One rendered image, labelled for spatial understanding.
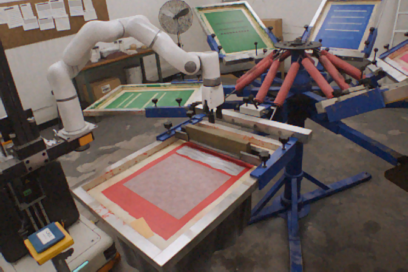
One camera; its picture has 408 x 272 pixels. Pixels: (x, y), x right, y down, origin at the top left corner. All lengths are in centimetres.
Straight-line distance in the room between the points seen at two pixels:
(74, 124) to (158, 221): 59
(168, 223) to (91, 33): 75
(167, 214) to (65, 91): 67
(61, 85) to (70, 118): 15
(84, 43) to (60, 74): 17
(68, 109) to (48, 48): 354
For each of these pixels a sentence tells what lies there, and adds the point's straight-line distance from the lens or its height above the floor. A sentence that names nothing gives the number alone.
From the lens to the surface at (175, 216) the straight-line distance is 103.
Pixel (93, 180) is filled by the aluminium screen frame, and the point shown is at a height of 99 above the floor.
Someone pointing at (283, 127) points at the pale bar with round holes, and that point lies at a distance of 137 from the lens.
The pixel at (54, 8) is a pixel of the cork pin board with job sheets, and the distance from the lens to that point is 488.
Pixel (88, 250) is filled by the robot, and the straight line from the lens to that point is 201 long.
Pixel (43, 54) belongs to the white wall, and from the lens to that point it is 481.
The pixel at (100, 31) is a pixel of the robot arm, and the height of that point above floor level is 156.
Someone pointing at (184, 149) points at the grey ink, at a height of 96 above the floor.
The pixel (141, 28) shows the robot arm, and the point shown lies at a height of 155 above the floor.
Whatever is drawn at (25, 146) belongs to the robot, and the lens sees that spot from 130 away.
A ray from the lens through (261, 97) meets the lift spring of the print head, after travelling 166.
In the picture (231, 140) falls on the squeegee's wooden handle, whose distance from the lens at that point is 123.
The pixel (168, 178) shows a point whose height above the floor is 96.
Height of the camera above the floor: 164
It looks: 24 degrees down
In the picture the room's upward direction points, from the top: 6 degrees counter-clockwise
